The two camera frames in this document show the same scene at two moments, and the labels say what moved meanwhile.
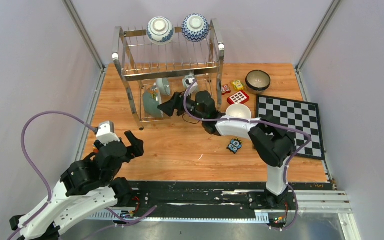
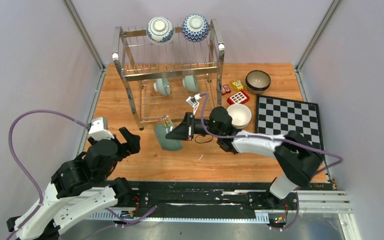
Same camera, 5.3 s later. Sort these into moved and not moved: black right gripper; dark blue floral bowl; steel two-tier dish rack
Moved: black right gripper
Not moved: dark blue floral bowl; steel two-tier dish rack
